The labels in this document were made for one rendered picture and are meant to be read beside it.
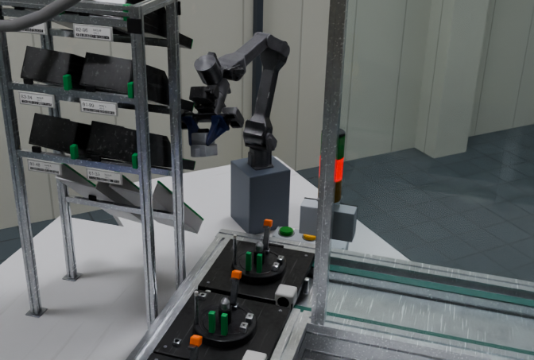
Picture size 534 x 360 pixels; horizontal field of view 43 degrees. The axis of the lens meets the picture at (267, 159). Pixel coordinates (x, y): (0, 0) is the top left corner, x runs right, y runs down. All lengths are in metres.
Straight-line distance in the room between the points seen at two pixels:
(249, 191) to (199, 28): 2.09
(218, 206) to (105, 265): 0.48
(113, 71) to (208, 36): 2.56
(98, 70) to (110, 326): 0.64
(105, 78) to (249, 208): 0.75
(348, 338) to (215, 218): 0.78
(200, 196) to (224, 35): 1.87
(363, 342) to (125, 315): 0.61
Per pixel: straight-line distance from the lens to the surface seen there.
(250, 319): 1.54
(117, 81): 1.51
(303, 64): 4.40
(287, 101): 4.42
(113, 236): 2.16
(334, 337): 1.63
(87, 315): 1.84
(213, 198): 2.36
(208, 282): 1.72
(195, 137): 1.73
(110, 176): 1.54
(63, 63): 1.58
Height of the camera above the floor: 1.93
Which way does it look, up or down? 24 degrees down
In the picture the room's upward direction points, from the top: 1 degrees clockwise
